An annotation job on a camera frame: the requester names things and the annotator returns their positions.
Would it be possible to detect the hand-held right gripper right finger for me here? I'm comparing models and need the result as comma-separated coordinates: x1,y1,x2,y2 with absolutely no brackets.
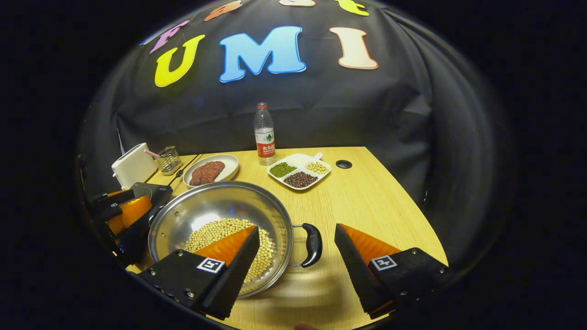
334,223,450,320

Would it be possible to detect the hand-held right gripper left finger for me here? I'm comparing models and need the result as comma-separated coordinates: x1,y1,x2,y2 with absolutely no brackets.
138,225,260,320

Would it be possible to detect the stainless steel pot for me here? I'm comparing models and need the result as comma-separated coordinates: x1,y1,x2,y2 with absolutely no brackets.
148,181,323,298

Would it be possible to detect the white toaster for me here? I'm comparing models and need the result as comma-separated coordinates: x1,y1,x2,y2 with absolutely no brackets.
111,143,159,190

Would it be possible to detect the heap of soybeans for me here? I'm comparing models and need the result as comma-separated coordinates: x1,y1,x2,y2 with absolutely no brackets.
185,218,275,283

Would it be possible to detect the raw red meat piece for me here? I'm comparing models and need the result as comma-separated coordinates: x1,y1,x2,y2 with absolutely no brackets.
189,166,210,186
202,161,226,183

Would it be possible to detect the white round plate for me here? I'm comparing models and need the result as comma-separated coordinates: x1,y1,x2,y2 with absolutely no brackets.
183,154,239,189

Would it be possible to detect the heap of dark red beans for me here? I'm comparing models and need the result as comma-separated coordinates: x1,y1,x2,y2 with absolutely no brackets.
283,172,318,188

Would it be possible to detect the heap of green mung beans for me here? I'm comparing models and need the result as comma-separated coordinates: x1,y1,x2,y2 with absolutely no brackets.
270,162,297,178

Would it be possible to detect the white divided dish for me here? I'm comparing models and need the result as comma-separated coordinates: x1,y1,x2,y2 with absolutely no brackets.
267,153,332,191

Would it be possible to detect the clear plastic water bottle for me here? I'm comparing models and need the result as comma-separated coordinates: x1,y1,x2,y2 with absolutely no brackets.
254,102,277,166

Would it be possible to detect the black power cable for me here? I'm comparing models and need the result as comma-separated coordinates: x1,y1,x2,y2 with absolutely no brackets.
173,154,203,180

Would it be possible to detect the wire mesh holder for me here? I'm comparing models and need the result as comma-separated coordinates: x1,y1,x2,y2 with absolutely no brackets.
156,146,183,176

